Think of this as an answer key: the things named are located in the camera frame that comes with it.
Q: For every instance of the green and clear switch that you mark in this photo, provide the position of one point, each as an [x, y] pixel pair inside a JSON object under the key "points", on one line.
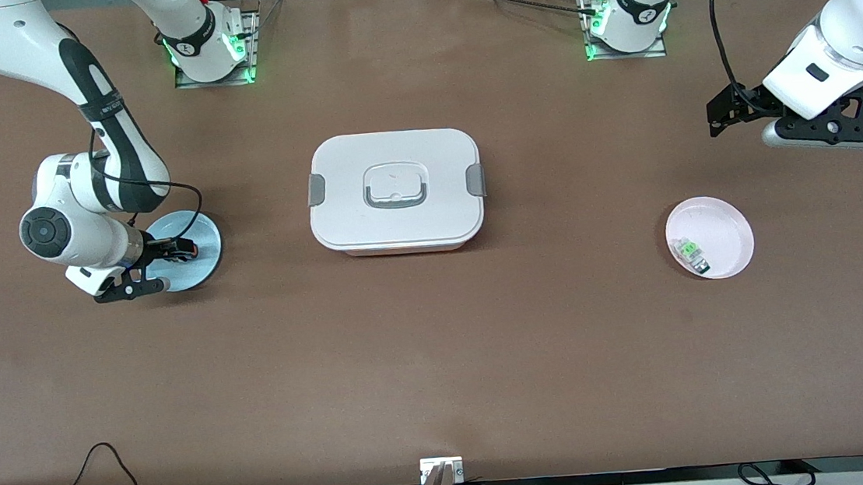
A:
{"points": [[691, 253]]}

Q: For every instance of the orange and black switch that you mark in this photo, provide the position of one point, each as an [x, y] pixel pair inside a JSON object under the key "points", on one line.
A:
{"points": [[190, 249]]}

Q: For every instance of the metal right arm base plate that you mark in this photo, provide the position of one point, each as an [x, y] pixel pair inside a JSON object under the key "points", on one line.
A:
{"points": [[255, 47]]}

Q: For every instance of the light blue plate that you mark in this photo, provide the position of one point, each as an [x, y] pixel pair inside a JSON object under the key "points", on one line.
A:
{"points": [[205, 266]]}

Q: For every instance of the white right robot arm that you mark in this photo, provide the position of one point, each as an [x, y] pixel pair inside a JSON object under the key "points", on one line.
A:
{"points": [[55, 228]]}

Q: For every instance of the pink plate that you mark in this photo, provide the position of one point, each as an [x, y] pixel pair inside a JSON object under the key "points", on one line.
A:
{"points": [[723, 229]]}

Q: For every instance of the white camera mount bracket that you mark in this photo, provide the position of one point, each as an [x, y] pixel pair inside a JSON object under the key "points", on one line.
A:
{"points": [[429, 468]]}

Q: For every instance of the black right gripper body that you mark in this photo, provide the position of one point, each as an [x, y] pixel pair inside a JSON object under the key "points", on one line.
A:
{"points": [[156, 251]]}

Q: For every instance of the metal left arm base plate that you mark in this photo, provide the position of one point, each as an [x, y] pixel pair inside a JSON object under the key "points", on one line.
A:
{"points": [[622, 55]]}

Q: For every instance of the white lunch box grey clips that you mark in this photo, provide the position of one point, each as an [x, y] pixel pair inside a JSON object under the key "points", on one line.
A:
{"points": [[350, 203]]}

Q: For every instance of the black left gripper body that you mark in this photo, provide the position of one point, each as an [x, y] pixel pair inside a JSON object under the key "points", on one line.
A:
{"points": [[747, 101]]}

